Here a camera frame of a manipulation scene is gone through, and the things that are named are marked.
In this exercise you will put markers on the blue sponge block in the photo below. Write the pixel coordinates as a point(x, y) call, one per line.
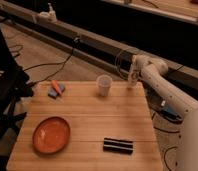
point(52, 92)

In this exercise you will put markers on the long metal rail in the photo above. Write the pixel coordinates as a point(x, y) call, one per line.
point(185, 75)

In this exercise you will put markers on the black striped box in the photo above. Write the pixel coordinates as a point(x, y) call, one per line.
point(117, 145)

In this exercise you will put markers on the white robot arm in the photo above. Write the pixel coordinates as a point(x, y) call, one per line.
point(151, 70)

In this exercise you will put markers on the orange carrot toy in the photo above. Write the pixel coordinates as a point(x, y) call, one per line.
point(56, 87)

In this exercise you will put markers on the white lotion bottle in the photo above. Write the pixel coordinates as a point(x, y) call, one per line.
point(133, 76)

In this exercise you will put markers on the blue power box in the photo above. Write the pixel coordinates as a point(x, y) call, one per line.
point(167, 111)

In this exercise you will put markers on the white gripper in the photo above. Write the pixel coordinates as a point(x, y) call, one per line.
point(139, 61)

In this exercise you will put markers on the clear plastic cup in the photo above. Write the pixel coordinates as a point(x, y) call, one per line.
point(104, 83)

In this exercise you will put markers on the orange plate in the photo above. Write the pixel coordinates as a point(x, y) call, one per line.
point(51, 135)

